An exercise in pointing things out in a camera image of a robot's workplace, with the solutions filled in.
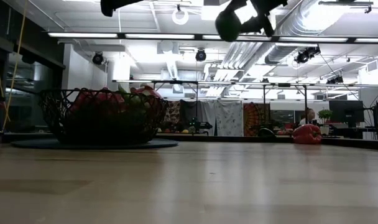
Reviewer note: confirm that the round dark blue mat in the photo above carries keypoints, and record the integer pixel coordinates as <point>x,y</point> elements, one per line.
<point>164,143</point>

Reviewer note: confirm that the dark office desk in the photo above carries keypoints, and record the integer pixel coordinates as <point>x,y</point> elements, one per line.
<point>353,132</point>

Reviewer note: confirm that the white patterned hanging cloth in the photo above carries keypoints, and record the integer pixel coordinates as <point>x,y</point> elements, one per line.
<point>226,118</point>

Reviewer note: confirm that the floral hanging cloth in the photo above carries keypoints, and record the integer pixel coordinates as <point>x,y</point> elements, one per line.
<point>173,113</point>

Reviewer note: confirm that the black aluminium rig frame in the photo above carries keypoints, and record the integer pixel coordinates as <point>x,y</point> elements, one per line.
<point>226,139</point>

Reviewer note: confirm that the person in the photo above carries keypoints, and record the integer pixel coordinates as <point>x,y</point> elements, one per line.
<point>308,115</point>

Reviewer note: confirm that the green bell pepper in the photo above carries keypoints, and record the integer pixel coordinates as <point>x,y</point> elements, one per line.
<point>227,28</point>

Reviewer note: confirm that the distant black metal frame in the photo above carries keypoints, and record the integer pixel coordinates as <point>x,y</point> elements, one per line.
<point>196,99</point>

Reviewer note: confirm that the black office chair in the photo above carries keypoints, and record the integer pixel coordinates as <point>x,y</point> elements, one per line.
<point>263,130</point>

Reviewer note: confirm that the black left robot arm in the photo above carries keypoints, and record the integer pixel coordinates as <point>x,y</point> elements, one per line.
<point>114,4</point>

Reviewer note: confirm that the pink dragon fruit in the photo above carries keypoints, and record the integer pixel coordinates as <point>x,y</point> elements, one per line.
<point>147,91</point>

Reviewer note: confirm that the black ceiling spotlight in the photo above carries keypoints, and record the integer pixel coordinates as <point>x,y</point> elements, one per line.
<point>335,80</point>
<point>97,58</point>
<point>200,55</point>
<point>305,55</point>

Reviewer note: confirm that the dark grey hanging cloth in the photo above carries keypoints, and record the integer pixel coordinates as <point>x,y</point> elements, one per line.
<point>189,110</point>

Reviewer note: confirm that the red bell pepper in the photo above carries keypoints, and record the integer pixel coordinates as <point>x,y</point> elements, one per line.
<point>307,135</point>

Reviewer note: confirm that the silver ventilation duct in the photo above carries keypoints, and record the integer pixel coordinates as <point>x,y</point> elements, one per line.
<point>301,18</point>

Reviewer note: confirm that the long ceiling light bar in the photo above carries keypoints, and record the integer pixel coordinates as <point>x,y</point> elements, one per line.
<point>158,36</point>

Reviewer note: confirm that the orange patterned hanging cloth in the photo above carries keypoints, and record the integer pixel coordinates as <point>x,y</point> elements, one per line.
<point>252,118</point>

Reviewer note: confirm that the green potted plant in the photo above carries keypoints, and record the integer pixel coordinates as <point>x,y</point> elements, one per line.
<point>325,113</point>

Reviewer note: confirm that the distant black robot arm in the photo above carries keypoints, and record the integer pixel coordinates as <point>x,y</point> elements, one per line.
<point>201,125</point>

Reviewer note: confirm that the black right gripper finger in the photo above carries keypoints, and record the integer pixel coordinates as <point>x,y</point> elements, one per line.
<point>237,7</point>
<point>260,23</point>

